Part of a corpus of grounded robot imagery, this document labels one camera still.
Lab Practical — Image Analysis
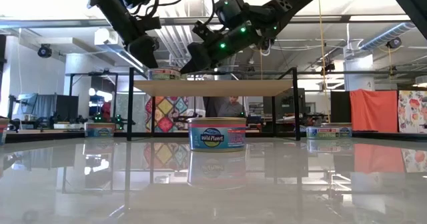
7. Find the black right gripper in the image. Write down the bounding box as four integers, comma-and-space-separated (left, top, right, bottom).
179, 23, 265, 75

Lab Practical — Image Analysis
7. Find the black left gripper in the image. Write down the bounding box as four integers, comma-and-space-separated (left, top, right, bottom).
123, 25, 160, 69

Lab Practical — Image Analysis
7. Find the gold lid blue label can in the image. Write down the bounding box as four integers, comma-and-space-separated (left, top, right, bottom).
84, 122, 117, 138
322, 122, 353, 139
187, 117, 248, 153

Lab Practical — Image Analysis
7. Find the black metal stand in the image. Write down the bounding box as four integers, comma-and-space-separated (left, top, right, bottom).
68, 71, 119, 125

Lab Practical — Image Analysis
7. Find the person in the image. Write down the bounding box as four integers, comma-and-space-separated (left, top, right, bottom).
216, 95, 246, 118

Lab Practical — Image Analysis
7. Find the colourful patchwork quilt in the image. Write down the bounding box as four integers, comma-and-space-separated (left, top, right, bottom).
143, 95, 190, 134

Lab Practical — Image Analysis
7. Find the black monitor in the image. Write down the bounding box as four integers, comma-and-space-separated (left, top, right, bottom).
55, 94, 80, 121

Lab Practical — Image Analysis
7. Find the grey overhead beam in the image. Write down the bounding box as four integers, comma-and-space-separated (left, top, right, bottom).
0, 14, 427, 30

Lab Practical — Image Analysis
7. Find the black partition panel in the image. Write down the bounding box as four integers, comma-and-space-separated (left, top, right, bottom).
330, 90, 351, 124

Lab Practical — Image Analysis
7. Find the orange cloth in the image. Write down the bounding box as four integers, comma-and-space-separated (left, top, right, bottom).
349, 89, 399, 134

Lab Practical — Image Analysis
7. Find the floral print cloth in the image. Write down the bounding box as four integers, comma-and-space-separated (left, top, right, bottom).
398, 89, 427, 134

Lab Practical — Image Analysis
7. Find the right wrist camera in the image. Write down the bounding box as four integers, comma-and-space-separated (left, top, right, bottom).
191, 19, 216, 40

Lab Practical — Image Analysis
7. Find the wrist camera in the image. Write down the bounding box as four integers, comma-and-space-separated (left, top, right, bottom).
139, 15, 163, 32
191, 19, 216, 40

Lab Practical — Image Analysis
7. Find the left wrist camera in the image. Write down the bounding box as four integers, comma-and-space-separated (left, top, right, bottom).
139, 15, 163, 32

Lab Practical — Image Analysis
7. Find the wooden shelf with black frame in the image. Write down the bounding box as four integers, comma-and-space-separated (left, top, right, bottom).
125, 66, 301, 142

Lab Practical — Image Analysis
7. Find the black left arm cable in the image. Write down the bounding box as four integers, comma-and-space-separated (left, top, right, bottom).
146, 0, 185, 18

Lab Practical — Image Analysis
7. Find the black ceiling camera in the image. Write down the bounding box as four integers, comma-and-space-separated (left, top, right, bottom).
320, 59, 336, 77
37, 43, 53, 59
386, 36, 403, 50

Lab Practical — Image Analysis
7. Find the yellow hanging rope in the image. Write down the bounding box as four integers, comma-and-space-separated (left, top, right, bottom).
317, 0, 331, 123

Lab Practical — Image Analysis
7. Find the white insulated ceiling duct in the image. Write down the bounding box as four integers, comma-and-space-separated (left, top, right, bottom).
358, 21, 418, 51

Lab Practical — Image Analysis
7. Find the black metal table frame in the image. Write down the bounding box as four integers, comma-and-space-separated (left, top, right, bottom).
0, 130, 427, 144

